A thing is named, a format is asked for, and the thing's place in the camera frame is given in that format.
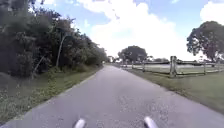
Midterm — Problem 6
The robot's own part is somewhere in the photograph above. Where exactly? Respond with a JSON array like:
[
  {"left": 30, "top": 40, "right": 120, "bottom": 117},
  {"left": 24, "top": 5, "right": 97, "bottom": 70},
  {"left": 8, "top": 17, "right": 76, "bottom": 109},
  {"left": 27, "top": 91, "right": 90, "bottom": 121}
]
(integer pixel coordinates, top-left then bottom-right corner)
[
  {"left": 73, "top": 118, "right": 86, "bottom": 128},
  {"left": 143, "top": 116, "right": 158, "bottom": 128}
]

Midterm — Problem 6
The grass verge beside wood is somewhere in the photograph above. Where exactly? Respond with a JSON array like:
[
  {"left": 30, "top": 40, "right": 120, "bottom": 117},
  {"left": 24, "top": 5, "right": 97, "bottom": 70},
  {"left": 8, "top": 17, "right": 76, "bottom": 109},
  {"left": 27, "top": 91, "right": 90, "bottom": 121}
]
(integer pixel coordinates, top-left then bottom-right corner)
[{"left": 0, "top": 65, "right": 104, "bottom": 127}]

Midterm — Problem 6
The round dark tree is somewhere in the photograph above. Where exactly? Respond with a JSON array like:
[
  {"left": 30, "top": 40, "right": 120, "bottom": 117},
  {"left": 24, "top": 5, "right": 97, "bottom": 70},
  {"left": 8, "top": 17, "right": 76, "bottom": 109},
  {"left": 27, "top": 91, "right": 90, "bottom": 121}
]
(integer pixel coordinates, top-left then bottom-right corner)
[{"left": 117, "top": 45, "right": 148, "bottom": 63}]

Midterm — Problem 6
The large broad tree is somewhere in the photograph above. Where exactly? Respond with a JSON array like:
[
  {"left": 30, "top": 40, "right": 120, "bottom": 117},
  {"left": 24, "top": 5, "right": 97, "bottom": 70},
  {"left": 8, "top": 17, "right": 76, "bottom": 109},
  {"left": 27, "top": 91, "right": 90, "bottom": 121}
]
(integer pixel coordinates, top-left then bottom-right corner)
[{"left": 186, "top": 20, "right": 224, "bottom": 64}]

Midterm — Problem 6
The wooden rail fence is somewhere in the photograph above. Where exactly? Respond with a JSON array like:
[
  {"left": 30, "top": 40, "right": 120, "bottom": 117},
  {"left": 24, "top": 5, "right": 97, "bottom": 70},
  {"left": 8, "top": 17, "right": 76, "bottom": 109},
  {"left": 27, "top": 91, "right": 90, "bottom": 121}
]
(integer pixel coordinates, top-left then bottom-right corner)
[{"left": 113, "top": 55, "right": 224, "bottom": 79}]

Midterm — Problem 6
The grey asphalt path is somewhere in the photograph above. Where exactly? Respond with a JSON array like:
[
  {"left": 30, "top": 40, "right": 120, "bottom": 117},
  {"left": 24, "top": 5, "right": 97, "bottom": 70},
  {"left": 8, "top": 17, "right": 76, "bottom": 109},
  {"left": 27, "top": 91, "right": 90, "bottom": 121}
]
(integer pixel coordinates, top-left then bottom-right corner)
[{"left": 0, "top": 64, "right": 224, "bottom": 128}]

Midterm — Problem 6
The grass field beside fence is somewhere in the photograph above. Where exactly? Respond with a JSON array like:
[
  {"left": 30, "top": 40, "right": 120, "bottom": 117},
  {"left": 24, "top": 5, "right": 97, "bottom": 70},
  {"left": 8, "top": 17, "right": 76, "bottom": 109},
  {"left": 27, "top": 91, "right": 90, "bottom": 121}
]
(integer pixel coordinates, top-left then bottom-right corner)
[{"left": 114, "top": 64, "right": 224, "bottom": 116}]

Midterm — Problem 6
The dense wood of trees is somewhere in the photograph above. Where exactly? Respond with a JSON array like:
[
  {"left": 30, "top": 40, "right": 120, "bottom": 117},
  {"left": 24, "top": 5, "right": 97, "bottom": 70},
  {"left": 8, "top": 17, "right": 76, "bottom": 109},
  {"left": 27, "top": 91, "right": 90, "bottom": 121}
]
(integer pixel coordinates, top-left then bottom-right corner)
[{"left": 0, "top": 0, "right": 109, "bottom": 79}]

